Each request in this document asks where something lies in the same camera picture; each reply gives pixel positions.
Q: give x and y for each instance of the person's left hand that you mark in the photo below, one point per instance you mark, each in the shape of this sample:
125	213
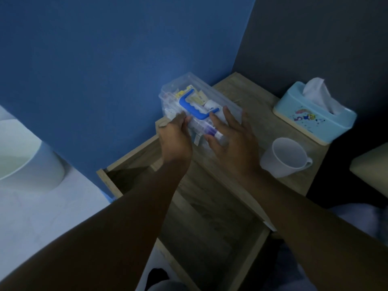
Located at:
175	142

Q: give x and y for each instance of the light blue tissue box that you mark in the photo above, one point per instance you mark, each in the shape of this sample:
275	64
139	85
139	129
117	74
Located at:
312	118

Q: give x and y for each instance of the person's left fingers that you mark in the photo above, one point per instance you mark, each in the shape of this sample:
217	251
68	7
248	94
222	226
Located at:
182	118

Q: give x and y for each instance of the white round bin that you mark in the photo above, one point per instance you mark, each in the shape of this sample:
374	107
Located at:
21	154

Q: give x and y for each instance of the wooden nightstand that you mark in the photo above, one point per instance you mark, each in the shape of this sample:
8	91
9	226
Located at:
266	118

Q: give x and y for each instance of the person's right hand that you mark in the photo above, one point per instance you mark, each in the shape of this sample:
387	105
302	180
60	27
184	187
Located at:
239	151

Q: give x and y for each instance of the person's right thumb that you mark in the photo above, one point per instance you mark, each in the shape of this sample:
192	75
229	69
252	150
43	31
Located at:
212	142

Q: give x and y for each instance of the yellow packet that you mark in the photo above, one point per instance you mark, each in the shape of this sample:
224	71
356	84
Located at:
195	95

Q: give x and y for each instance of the white tissue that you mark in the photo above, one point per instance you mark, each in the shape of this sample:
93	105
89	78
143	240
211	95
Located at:
319	93

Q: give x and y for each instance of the white cup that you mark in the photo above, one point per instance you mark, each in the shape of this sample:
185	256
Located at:
285	157

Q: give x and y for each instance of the wooden drawer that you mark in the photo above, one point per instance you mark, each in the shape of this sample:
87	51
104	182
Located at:
209	218

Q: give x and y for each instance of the white tube with purple band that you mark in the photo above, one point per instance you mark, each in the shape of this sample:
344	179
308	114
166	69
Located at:
209	132

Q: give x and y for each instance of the person's right forearm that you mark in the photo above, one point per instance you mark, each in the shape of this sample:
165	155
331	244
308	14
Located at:
315	239

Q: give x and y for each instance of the person's right middle finger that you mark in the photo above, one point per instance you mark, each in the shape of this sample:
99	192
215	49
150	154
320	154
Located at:
232	118

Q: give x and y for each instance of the person's left forearm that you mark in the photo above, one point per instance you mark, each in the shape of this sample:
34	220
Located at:
115	233

